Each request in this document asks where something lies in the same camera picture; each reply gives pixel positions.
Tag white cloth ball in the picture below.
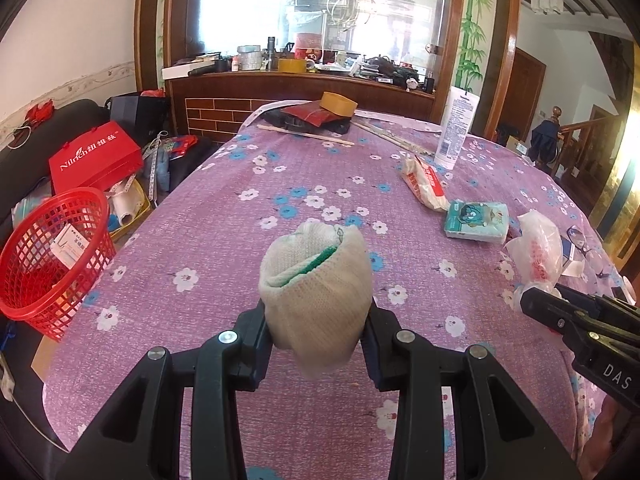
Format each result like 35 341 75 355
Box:
258 222 373 377

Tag wrapped chopsticks pair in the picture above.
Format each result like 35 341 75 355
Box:
352 119 434 156

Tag red plastic basket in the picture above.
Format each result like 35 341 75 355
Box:
1 186 116 340

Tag white medicine box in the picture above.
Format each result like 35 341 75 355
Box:
50 223 89 269

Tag black wallet under packet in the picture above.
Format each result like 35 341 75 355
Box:
262 106 354 136

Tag purple floral tablecloth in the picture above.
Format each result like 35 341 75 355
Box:
43 124 604 479

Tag red gift bag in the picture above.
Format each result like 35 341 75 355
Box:
49 122 143 194

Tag clear plastic bag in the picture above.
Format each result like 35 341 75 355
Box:
506 209 563 294

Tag red packet on table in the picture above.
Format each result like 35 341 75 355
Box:
281 101 342 128

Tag blue white small box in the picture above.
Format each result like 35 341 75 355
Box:
561 236 585 278

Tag white lotion tube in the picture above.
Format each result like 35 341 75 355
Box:
434 87 480 170

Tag wooden stair railing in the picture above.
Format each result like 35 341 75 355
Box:
534 105 618 182

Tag eyeglasses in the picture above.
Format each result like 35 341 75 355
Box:
566 226 603 260

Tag wooden chopstick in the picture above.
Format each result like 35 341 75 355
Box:
257 125 356 148

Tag wooden sideboard cabinet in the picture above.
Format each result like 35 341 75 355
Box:
165 72 436 142

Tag teal tissue pack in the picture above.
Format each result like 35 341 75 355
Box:
444 200 510 244

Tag black sofa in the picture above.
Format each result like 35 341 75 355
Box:
0 100 108 244

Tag red white snack wrapper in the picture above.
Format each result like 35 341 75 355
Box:
400 155 450 212

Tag yellow tape roll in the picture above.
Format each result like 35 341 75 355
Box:
320 91 358 118

